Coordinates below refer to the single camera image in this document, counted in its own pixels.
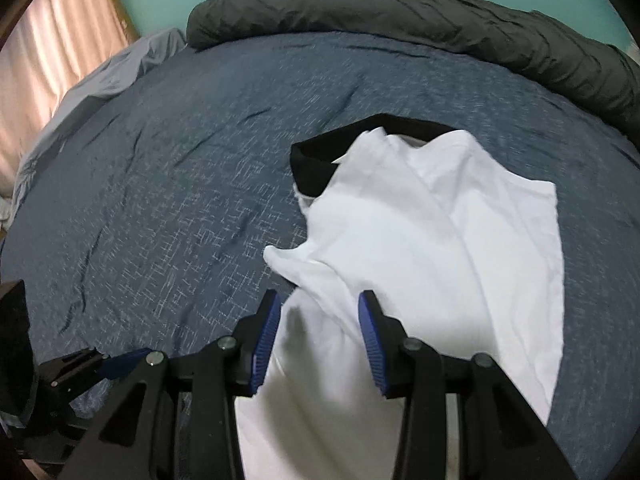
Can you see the blue-grey woven bed blanket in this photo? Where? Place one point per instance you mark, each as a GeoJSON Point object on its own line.
{"type": "Point", "coordinates": [175, 185]}

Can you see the pink curtain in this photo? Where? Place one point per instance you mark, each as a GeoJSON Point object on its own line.
{"type": "Point", "coordinates": [55, 45]}

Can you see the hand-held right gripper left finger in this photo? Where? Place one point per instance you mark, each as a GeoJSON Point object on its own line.
{"type": "Point", "coordinates": [262, 342]}

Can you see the wooden window frame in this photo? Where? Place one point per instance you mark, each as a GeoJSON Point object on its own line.
{"type": "Point", "coordinates": [122, 7]}

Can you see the dark grey rolled duvet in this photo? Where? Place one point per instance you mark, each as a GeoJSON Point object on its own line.
{"type": "Point", "coordinates": [400, 20]}

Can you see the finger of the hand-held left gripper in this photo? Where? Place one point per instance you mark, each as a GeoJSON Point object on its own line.
{"type": "Point", "coordinates": [125, 362]}

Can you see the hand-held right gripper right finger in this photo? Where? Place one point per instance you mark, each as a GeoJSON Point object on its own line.
{"type": "Point", "coordinates": [372, 347]}

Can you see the white polo shirt black collar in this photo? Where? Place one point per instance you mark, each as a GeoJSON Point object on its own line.
{"type": "Point", "coordinates": [450, 260]}

